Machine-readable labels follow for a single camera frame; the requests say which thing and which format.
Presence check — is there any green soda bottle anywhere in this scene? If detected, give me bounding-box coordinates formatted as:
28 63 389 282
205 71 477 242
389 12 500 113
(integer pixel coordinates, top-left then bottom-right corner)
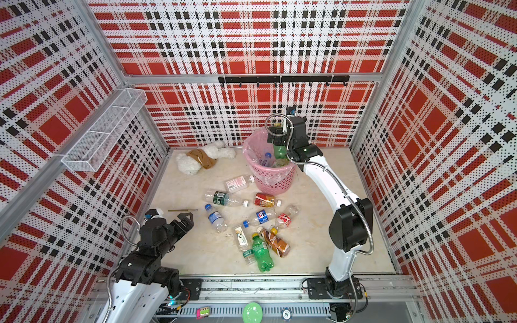
252 233 274 273
273 145 290 168

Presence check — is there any small blue cap water bottle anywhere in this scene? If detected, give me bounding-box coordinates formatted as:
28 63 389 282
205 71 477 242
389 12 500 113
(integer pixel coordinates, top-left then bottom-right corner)
204 204 228 233

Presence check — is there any white label tea bottle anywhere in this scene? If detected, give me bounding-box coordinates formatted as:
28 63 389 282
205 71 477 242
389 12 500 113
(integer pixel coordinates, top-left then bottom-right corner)
232 225 256 265

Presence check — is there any brown label drink bottle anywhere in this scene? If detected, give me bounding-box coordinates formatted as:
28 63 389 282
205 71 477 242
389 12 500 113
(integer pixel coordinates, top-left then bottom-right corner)
257 226 291 258

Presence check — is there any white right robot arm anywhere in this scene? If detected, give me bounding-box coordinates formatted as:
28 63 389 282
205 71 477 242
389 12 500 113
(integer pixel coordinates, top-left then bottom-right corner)
265 114 374 283

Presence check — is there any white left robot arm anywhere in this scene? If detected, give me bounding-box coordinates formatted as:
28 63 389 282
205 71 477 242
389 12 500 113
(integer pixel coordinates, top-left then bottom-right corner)
98 212 202 322

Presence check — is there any pink perforated waste bin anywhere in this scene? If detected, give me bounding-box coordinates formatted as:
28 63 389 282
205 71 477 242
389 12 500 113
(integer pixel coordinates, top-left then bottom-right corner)
242 127 298 195

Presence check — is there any clear bottle green label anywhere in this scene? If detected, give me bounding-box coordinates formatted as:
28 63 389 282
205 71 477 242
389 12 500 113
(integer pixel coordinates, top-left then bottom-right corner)
204 190 250 207

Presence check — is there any white plush toy brown scarf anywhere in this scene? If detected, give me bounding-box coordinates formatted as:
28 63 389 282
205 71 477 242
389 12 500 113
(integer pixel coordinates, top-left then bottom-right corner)
176 141 236 176

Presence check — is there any clear bottle pink label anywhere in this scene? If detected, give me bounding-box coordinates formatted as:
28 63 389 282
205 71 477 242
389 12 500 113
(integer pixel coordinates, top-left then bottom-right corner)
225 175 255 193

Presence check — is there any red yellow label bottle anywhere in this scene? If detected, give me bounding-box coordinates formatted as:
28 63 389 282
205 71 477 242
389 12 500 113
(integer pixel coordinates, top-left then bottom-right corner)
254 192 282 208

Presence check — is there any pepsi label clear bottle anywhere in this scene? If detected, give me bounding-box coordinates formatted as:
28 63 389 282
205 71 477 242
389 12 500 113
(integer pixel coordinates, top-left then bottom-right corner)
243 209 278 227

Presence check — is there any pink small device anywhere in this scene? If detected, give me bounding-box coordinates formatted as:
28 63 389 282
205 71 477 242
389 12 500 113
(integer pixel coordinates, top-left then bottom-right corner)
196 306 211 320

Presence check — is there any green round button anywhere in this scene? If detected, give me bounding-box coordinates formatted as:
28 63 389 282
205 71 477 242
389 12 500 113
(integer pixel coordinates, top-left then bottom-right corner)
242 302 263 323

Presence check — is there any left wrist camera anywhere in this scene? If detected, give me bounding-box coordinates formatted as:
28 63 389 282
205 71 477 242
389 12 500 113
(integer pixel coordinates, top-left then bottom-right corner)
144 209 164 221

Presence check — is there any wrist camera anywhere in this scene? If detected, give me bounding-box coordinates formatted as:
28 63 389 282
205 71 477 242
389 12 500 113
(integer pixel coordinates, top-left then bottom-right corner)
144 209 164 221
281 106 296 133

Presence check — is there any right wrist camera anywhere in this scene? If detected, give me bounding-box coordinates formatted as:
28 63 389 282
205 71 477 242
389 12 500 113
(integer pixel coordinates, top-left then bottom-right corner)
281 106 296 133

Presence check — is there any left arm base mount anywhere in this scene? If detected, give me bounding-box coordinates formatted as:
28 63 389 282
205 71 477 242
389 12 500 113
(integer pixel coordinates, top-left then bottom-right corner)
158 269 203 314

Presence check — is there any black wall hook rail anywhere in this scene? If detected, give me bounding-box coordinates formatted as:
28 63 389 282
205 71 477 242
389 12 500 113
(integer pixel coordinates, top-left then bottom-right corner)
218 75 351 86

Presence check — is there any white wire mesh shelf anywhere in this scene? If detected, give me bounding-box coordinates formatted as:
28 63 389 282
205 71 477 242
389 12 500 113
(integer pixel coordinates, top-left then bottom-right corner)
61 87 148 172

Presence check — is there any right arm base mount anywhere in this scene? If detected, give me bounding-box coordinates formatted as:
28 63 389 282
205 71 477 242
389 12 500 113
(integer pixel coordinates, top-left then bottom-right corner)
301 269 369 322

